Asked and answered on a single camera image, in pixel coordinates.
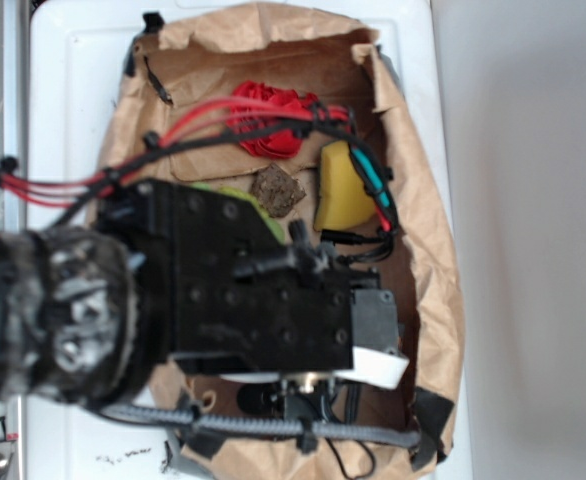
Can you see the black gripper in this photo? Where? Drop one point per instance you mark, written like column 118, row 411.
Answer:
column 219, row 294

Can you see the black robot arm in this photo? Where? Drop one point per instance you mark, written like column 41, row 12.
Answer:
column 69, row 323

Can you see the lime green plush toy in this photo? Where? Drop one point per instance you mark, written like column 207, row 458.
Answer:
column 274, row 227

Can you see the brown dirty scrub pad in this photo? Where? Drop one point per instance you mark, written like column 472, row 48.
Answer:
column 276, row 191

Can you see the yellow sponge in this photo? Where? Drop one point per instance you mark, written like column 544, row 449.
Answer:
column 343, row 202

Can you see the brown paper bag tray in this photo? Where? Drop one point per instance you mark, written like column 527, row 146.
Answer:
column 319, row 50

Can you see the aluminium frame rail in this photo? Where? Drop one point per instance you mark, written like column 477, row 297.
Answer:
column 14, row 89

